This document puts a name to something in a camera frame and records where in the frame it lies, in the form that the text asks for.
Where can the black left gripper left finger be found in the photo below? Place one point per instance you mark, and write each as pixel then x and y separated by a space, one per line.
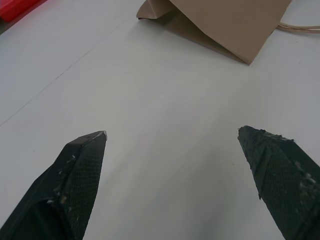
pixel 72 185

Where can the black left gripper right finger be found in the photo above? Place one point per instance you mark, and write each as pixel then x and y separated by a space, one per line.
pixel 280 180

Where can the red flat object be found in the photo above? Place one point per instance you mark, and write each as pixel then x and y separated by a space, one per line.
pixel 17 7

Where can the brown paper bag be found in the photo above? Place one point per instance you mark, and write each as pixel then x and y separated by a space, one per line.
pixel 225 22

